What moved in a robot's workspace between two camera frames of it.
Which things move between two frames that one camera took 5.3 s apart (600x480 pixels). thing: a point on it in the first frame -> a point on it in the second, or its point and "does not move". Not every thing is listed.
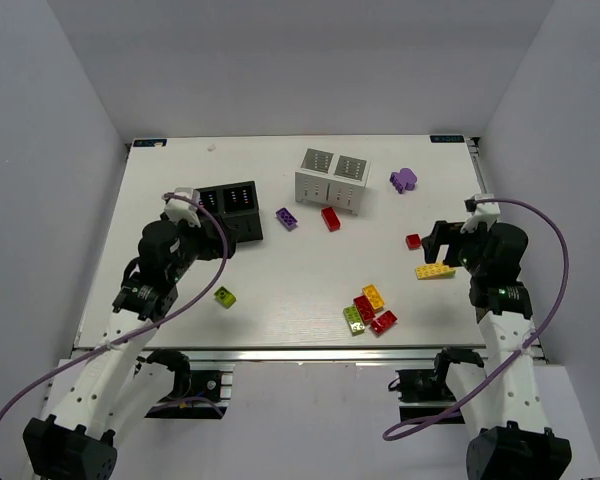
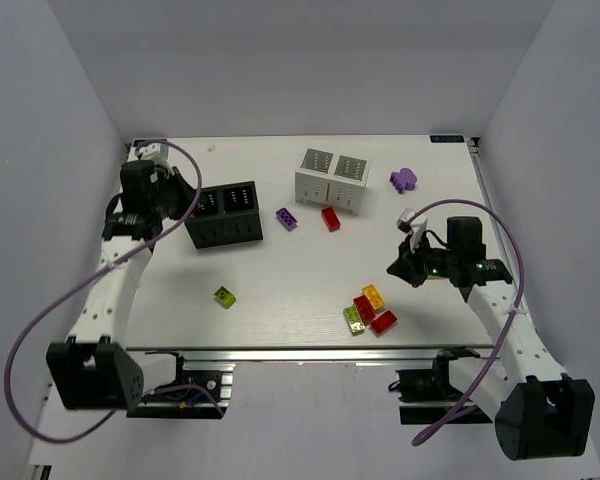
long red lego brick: [331, 219] does not move
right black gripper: [445, 240] -> [415, 262]
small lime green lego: [225, 298] does not move
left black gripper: [216, 240] -> [178, 190]
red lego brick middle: [364, 309] does not move
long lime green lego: [354, 320] does not move
